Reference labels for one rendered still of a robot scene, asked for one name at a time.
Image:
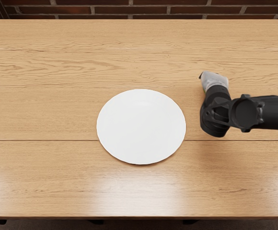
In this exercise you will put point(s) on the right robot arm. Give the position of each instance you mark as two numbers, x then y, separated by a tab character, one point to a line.
268	113

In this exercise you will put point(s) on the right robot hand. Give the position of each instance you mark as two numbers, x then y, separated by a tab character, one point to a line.
214	79

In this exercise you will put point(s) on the white round plate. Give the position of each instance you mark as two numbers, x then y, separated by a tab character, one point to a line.
141	127

